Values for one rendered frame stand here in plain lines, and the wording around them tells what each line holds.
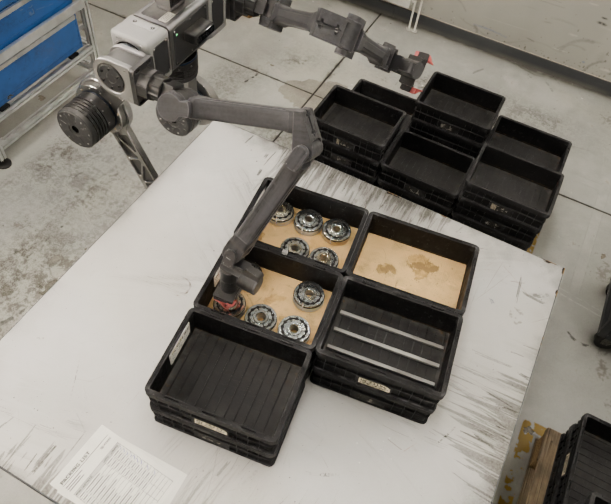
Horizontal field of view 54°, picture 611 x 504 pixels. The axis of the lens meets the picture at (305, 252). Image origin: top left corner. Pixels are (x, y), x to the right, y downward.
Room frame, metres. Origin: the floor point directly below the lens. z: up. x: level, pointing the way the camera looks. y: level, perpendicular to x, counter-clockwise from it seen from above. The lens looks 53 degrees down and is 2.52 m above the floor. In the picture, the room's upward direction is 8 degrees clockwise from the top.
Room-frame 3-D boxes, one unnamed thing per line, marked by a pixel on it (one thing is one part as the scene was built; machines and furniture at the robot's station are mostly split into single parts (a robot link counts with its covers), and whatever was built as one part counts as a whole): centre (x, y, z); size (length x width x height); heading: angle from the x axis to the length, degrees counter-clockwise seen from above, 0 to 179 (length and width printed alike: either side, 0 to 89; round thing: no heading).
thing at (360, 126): (2.33, -0.17, 0.37); 0.40 x 0.30 x 0.45; 69
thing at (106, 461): (0.45, 0.44, 0.70); 0.33 x 0.23 x 0.01; 69
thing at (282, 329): (0.94, 0.00, 0.86); 0.10 x 0.10 x 0.01
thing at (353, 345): (0.94, -0.30, 0.87); 0.40 x 0.30 x 0.11; 76
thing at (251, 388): (0.74, 0.16, 0.87); 0.40 x 0.30 x 0.11; 76
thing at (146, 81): (1.30, 0.47, 1.45); 0.09 x 0.08 x 0.12; 159
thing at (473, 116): (2.56, -0.69, 0.37); 0.40 x 0.30 x 0.45; 69
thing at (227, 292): (0.99, 0.21, 1.00); 0.10 x 0.07 x 0.07; 166
